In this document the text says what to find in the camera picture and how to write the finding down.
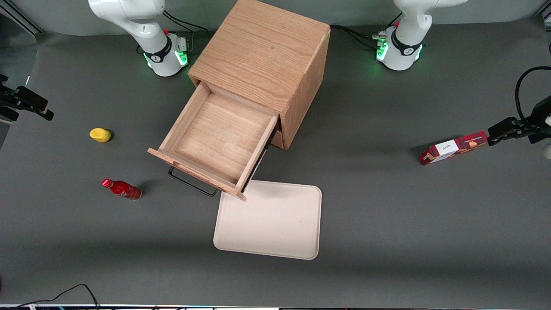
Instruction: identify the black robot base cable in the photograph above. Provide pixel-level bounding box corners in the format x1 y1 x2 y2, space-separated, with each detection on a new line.
331 25 384 48
163 9 209 52

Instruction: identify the black metal drawer handle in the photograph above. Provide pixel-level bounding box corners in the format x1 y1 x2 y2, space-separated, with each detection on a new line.
168 166 219 197

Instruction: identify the wooden drawer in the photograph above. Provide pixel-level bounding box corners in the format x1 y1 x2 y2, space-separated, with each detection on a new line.
147 82 281 202

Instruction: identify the thin black cable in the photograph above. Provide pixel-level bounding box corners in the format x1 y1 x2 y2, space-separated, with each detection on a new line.
0 284 100 310

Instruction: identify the wooden drawer cabinet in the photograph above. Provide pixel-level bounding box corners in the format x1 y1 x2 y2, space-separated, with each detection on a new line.
188 0 331 150

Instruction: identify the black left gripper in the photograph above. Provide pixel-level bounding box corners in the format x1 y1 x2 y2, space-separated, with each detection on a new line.
487 96 551 147

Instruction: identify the red bottle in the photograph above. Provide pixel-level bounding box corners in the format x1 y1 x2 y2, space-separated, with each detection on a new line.
102 178 142 201

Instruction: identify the cream plastic tray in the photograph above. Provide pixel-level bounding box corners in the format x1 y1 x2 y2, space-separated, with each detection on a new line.
213 180 322 260

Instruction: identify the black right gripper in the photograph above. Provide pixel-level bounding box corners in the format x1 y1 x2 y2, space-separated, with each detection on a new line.
0 74 55 122

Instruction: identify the black looped cable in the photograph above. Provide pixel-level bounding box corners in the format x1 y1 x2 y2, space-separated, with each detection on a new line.
515 66 551 123

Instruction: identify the red plaid shortbread box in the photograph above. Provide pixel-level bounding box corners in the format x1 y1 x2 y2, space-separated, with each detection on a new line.
419 131 488 166

